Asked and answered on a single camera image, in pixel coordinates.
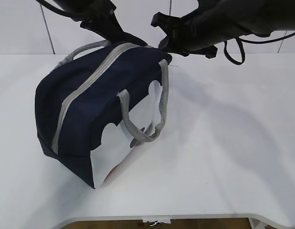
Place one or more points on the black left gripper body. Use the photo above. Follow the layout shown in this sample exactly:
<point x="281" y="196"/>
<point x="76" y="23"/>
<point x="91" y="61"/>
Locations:
<point x="102" y="21"/>

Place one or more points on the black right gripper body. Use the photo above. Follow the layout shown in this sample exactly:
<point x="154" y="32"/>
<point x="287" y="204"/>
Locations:
<point x="179" y="38"/>

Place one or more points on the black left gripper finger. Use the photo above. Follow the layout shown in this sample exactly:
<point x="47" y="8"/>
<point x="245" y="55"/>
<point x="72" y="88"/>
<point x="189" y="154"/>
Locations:
<point x="126" y="37"/>

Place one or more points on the navy blue lunch bag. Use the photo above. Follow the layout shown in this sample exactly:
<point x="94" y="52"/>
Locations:
<point x="98" y="103"/>

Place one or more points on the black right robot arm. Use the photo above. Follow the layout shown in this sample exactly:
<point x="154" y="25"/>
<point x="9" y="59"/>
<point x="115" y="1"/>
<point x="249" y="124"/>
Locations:
<point x="216" y="21"/>

